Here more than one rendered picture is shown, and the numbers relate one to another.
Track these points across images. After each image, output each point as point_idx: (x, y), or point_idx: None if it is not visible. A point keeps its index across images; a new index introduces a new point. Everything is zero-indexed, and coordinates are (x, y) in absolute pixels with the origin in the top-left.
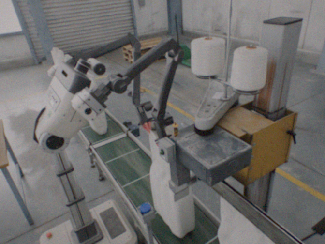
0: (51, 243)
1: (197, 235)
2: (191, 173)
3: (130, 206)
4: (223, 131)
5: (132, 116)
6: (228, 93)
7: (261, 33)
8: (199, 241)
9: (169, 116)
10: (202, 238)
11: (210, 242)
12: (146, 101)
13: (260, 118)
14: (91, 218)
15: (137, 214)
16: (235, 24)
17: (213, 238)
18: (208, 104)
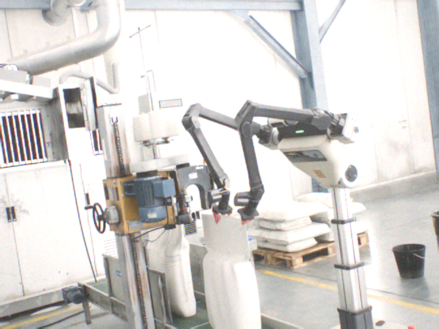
0: (401, 328)
1: (208, 328)
2: (198, 210)
3: (296, 325)
4: (169, 169)
5: None
6: (151, 159)
7: (123, 111)
8: (207, 325)
9: (211, 190)
10: (202, 327)
11: (195, 326)
12: (242, 192)
13: (135, 175)
14: (341, 306)
15: (283, 322)
16: (151, 97)
17: (191, 328)
18: (174, 155)
